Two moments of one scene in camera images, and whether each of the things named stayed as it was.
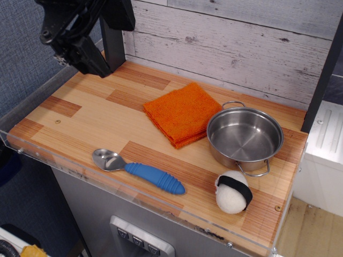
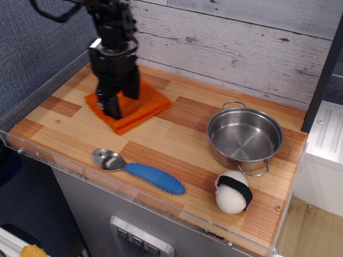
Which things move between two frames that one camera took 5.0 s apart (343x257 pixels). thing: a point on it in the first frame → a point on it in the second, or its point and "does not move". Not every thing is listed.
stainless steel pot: x=244 y=137 does not move
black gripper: x=67 y=25 → x=112 y=54
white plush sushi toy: x=233 y=193 does not move
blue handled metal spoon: x=106 y=159 does not move
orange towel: x=183 y=114 → x=133 y=111
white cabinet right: x=319 y=179 does not move
